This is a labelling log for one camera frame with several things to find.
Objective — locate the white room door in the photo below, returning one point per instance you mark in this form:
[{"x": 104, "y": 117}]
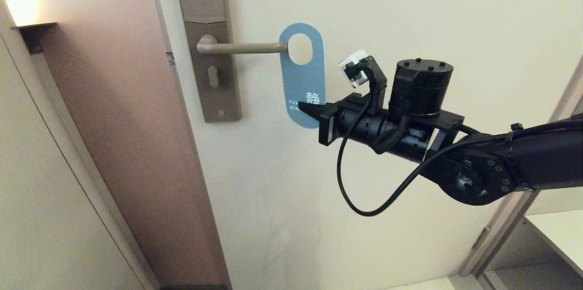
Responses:
[{"x": 319, "y": 212}]

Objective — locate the wall lamp with shelf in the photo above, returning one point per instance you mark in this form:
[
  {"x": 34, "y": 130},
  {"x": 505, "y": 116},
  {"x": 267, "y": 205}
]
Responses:
[{"x": 35, "y": 34}]

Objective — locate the white shelf board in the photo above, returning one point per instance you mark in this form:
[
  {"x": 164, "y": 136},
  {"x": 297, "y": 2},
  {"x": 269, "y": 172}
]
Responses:
[{"x": 562, "y": 233}]

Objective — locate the blue door hanger sign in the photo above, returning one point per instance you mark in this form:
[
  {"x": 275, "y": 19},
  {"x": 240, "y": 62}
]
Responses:
[{"x": 303, "y": 80}]

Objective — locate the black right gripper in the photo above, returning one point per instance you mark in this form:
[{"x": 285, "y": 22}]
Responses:
[{"x": 360, "y": 121}]

